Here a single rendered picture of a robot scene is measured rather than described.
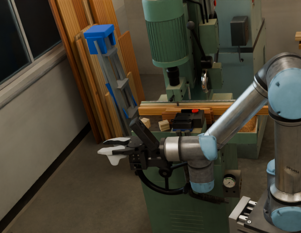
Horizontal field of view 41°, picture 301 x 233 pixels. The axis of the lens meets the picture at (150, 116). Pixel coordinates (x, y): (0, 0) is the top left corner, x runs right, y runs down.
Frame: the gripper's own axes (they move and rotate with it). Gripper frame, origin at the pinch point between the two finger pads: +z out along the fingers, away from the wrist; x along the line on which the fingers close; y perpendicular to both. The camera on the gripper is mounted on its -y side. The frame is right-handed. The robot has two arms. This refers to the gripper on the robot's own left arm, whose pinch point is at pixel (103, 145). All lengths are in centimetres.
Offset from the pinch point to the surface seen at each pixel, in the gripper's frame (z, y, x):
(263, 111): -52, 22, 73
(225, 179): -34, 49, 57
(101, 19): 74, -7, 231
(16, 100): 116, 29, 136
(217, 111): -31, 21, 75
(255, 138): -48, 29, 59
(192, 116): -21, 16, 58
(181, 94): -14, 11, 72
